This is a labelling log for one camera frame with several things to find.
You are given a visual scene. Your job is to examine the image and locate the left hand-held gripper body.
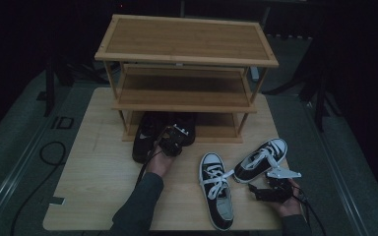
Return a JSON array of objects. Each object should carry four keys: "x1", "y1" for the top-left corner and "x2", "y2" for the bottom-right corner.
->
[{"x1": 157, "y1": 123, "x2": 190, "y2": 157}]

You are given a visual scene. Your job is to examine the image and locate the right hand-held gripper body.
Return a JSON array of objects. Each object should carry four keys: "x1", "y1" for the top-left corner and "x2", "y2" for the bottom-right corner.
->
[{"x1": 265, "y1": 166, "x2": 302, "y2": 203}]

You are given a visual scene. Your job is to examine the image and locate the black canvas sneaker white laces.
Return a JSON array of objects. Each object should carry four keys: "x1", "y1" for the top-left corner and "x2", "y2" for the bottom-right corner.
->
[
  {"x1": 198, "y1": 151, "x2": 235, "y2": 232},
  {"x1": 232, "y1": 137, "x2": 289, "y2": 184}
]

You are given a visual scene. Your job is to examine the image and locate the black leather shoe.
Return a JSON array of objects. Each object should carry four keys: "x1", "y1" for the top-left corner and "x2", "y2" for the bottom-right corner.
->
[
  {"x1": 168, "y1": 112, "x2": 198, "y2": 147},
  {"x1": 131, "y1": 112, "x2": 165, "y2": 164}
]

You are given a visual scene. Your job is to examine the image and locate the wooden shoe rack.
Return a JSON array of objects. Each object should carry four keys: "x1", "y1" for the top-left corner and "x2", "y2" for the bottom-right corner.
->
[{"x1": 94, "y1": 13, "x2": 280, "y2": 145}]

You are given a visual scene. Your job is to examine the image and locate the person's right hand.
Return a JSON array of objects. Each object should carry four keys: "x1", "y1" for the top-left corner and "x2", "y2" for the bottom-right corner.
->
[{"x1": 269, "y1": 180, "x2": 304, "y2": 218}]

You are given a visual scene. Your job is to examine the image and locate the person's left hand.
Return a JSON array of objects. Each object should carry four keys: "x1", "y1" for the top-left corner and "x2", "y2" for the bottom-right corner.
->
[{"x1": 146, "y1": 147, "x2": 175, "y2": 178}]

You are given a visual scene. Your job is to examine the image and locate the black stand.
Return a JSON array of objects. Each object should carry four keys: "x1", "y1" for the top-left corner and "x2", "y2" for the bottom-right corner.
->
[
  {"x1": 262, "y1": 65, "x2": 343, "y2": 133},
  {"x1": 43, "y1": 48, "x2": 75, "y2": 118}
]

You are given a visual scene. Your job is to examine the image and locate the white object behind rack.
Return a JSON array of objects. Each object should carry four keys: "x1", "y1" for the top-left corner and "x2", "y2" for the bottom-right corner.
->
[{"x1": 249, "y1": 66, "x2": 260, "y2": 83}]

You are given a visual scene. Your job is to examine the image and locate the left hand-held gripper cable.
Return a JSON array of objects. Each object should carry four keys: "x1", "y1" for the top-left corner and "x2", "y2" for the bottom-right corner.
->
[{"x1": 136, "y1": 137, "x2": 163, "y2": 186}]

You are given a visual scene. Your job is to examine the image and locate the hand-held gripper cable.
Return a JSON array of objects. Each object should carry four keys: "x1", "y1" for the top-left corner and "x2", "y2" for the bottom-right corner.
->
[
  {"x1": 293, "y1": 188, "x2": 328, "y2": 236},
  {"x1": 136, "y1": 137, "x2": 163, "y2": 186}
]

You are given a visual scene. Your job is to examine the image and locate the right hand-held gripper cable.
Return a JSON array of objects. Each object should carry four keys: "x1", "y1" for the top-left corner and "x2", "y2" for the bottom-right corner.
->
[{"x1": 293, "y1": 188, "x2": 328, "y2": 236}]

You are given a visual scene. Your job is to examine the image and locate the black floor cable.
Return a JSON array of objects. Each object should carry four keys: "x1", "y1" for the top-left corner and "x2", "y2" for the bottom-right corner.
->
[{"x1": 10, "y1": 141, "x2": 68, "y2": 236}]

